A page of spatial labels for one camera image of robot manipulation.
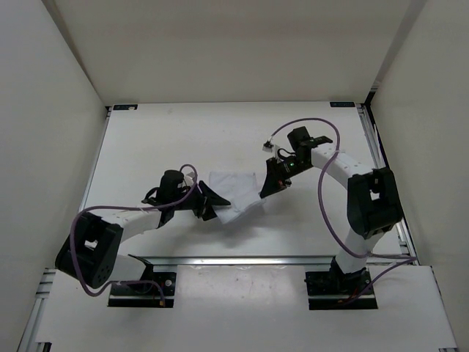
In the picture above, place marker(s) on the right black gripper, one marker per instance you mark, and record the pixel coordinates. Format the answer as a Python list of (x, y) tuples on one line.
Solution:
[(275, 180)]

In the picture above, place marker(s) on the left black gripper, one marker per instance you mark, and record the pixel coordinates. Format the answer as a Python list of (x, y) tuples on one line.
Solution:
[(207, 202)]

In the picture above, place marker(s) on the white fabric skirt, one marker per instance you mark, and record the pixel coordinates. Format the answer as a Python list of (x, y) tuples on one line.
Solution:
[(240, 189)]

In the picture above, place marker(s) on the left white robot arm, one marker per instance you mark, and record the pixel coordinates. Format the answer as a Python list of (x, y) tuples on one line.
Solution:
[(90, 253)]

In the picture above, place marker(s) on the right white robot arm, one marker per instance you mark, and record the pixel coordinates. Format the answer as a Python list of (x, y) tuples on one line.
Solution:
[(373, 204)]

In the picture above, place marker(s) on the right blue corner label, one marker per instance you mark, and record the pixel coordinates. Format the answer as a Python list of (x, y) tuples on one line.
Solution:
[(342, 104)]

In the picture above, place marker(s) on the blue corner label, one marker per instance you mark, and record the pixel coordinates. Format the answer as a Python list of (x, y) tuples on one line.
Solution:
[(342, 104), (125, 107)]

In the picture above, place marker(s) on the white front cover board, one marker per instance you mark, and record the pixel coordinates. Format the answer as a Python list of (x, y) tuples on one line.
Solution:
[(258, 308)]

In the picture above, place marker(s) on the left blue corner label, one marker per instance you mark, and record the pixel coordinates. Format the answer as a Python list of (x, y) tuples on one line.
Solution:
[(125, 107)]

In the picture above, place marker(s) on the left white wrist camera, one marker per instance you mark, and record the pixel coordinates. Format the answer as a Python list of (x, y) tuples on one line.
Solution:
[(190, 180)]

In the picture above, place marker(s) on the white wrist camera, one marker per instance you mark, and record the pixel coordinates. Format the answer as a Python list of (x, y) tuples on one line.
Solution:
[(269, 147), (190, 180)]

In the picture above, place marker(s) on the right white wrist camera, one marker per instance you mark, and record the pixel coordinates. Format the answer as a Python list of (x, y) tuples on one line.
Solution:
[(269, 147)]

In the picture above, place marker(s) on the front aluminium rail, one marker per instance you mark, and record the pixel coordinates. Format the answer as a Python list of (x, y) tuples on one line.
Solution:
[(240, 260)]

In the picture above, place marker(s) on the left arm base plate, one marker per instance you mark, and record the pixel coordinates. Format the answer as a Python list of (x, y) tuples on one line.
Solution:
[(146, 295)]

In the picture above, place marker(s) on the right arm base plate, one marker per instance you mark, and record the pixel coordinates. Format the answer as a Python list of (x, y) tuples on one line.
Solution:
[(328, 290)]

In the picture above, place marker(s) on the left aluminium frame rail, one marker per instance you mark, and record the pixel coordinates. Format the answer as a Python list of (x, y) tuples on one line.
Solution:
[(78, 148)]

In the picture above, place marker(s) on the aluminium frame rail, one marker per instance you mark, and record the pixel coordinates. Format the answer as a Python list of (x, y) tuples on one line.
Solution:
[(390, 187), (78, 148)]

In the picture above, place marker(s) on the right aluminium frame rail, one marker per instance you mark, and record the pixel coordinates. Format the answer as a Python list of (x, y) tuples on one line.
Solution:
[(390, 187)]

